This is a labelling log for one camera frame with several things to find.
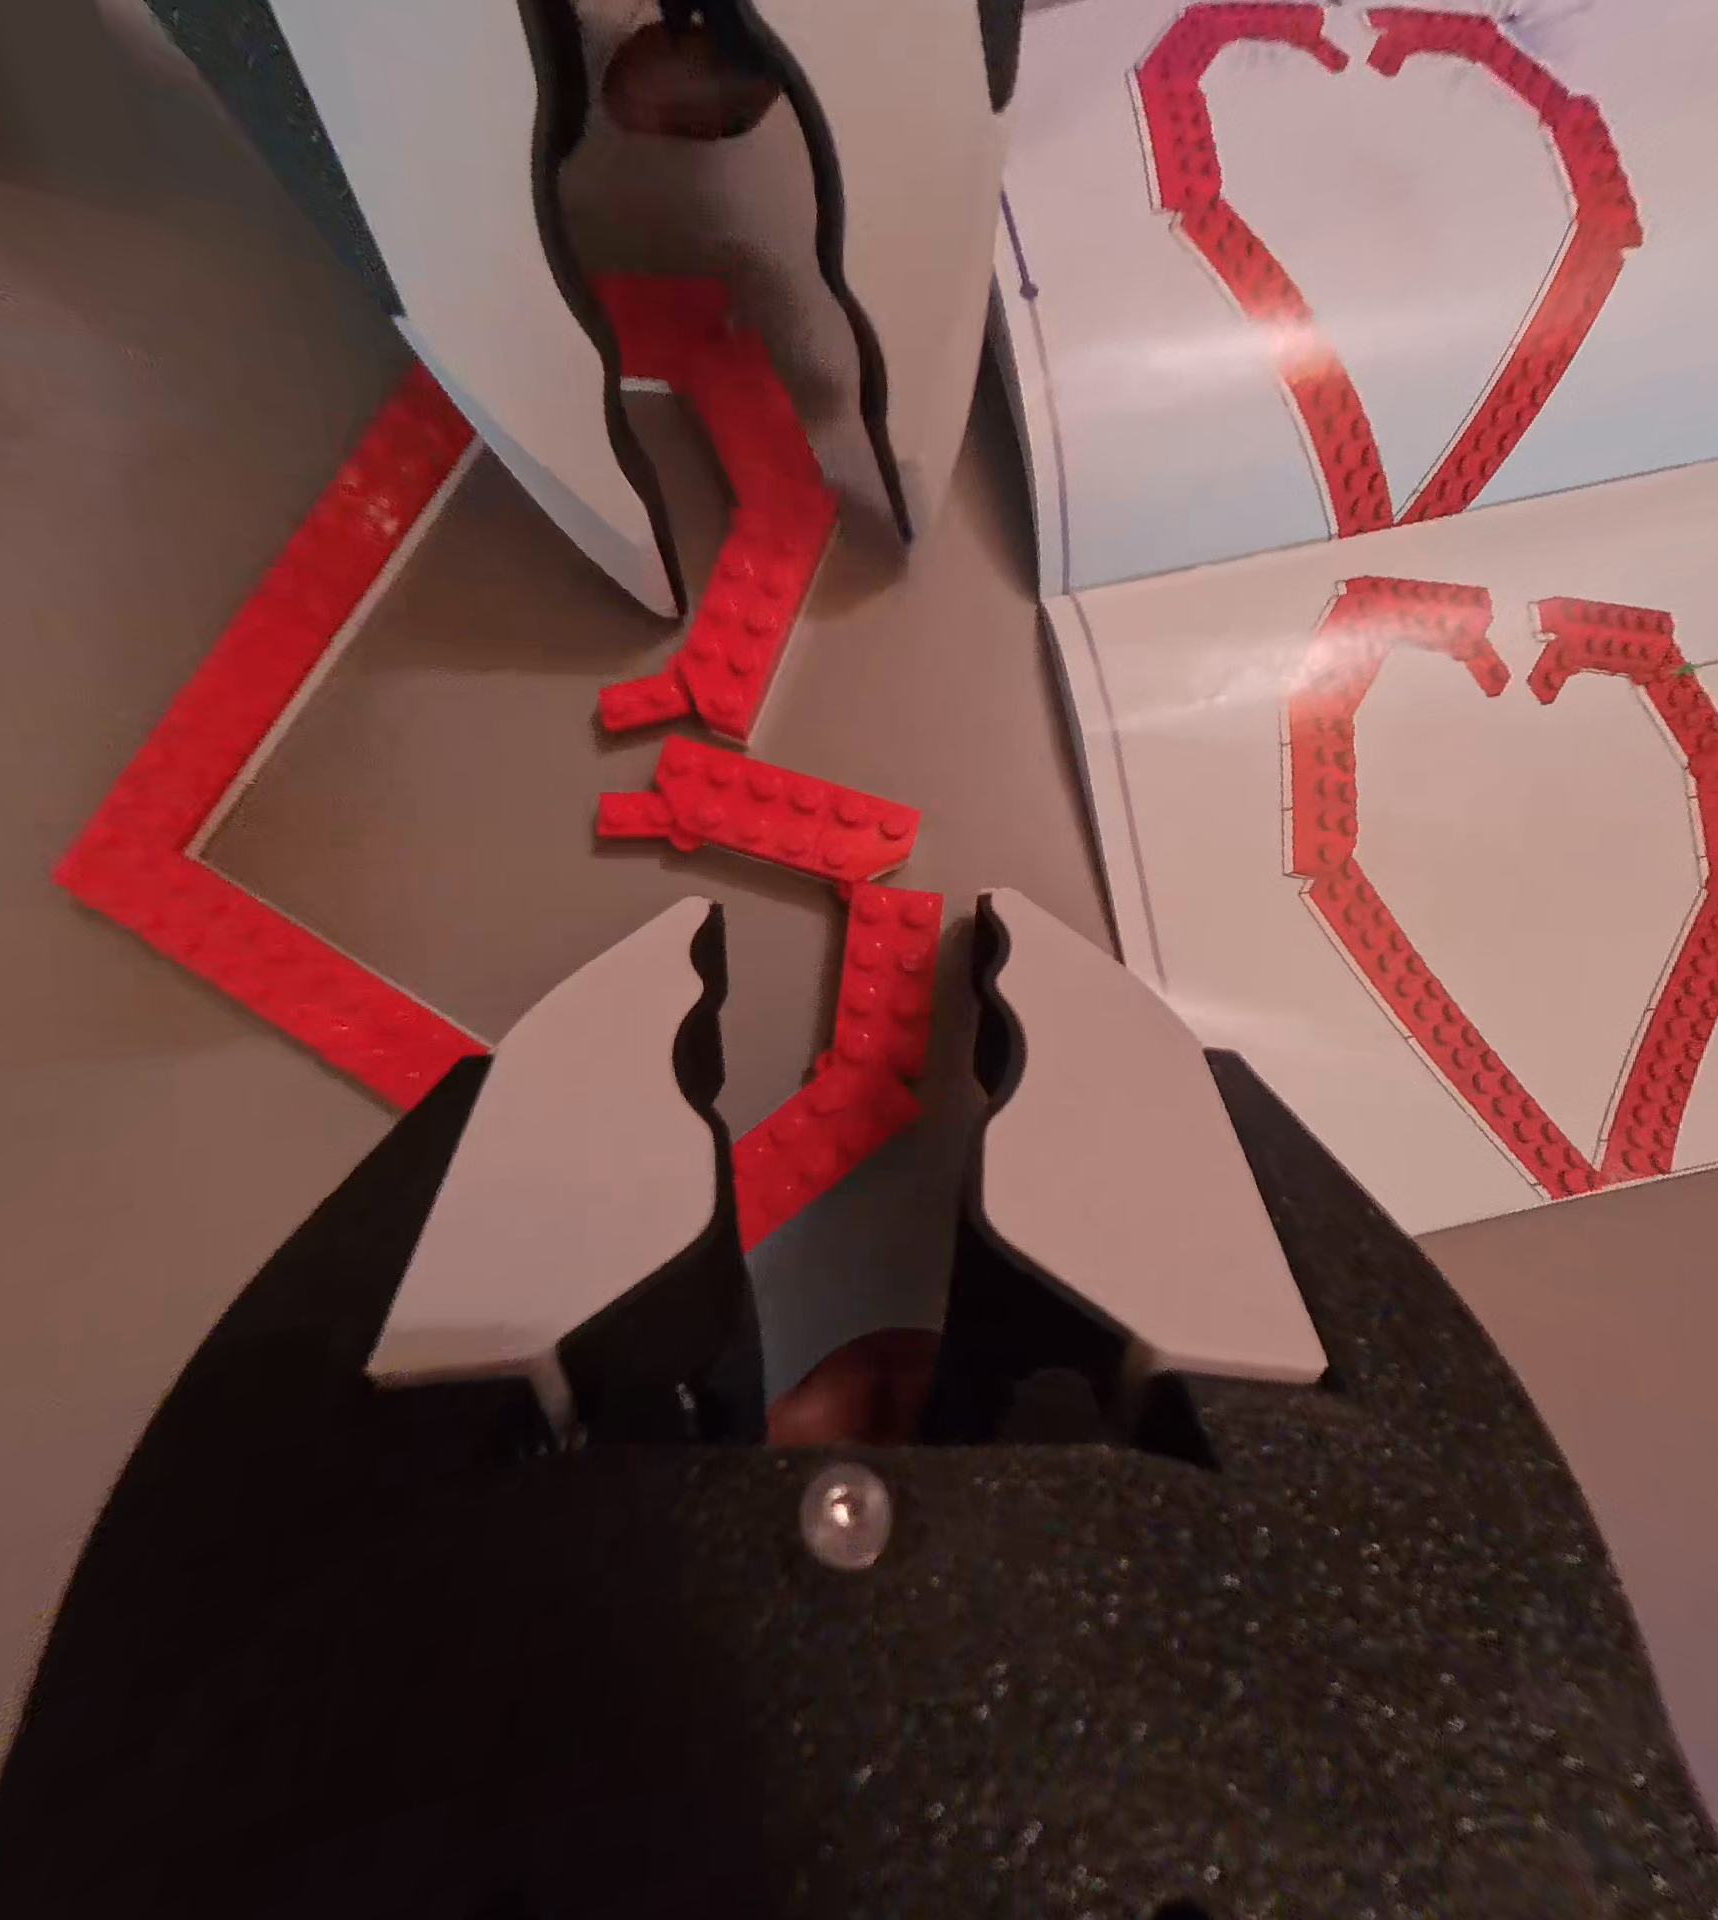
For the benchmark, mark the red brick piece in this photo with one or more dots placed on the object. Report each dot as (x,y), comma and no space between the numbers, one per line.
(768,810)

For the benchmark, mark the red brick heart frame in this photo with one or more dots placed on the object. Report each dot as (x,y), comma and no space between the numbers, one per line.
(253,676)

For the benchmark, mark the grey desk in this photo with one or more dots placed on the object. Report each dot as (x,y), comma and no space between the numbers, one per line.
(49,451)

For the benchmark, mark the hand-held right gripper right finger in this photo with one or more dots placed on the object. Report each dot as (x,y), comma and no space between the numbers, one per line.
(1144,1183)

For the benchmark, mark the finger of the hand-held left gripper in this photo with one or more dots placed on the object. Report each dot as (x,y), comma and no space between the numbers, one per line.
(914,223)
(485,256)

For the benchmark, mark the white instruction booklet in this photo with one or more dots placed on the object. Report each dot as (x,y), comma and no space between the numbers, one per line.
(1475,931)

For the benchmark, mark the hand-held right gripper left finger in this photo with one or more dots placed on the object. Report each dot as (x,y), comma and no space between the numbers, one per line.
(577,1171)

